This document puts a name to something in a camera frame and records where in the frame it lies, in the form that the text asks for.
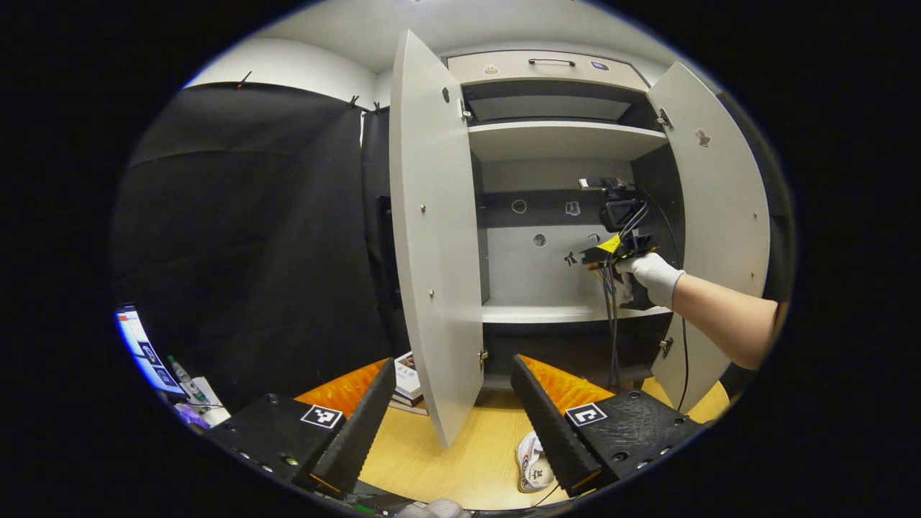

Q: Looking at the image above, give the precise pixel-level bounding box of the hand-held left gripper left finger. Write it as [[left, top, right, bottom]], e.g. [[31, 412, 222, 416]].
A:
[[205, 358, 398, 499]]

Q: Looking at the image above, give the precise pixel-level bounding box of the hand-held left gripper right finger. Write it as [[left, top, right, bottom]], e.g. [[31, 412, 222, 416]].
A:
[[510, 353, 709, 499]]

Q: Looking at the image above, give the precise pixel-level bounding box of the white shoe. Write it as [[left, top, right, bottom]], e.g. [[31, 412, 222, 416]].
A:
[[515, 430, 556, 494]]

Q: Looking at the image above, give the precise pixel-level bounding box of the white shoe cabinet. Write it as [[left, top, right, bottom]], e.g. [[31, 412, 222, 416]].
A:
[[446, 49, 684, 393]]

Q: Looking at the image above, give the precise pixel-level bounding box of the white cabinet door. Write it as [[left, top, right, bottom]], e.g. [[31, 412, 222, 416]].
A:
[[389, 29, 485, 449], [646, 61, 772, 416]]

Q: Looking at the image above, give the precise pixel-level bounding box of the white cabinet drawer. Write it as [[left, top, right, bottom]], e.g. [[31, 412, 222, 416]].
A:
[[446, 50, 652, 93]]

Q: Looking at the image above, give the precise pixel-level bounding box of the stack of books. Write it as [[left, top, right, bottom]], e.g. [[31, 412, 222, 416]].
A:
[[391, 350, 432, 417]]

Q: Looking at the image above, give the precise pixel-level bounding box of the small plastic bottle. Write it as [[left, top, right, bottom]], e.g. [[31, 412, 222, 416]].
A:
[[167, 355, 211, 405]]

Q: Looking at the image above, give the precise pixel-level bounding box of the black backdrop cloth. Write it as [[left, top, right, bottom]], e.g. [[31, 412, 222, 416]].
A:
[[112, 81, 393, 414]]

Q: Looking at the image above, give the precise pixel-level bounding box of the computer monitor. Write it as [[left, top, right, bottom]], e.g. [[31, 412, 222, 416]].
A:
[[115, 305, 186, 398]]

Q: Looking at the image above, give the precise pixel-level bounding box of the gripper cable bundle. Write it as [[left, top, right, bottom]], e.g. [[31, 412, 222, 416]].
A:
[[603, 266, 623, 393]]

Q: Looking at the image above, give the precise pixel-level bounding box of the thin black cable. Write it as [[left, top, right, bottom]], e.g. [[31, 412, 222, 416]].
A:
[[633, 186, 691, 414]]

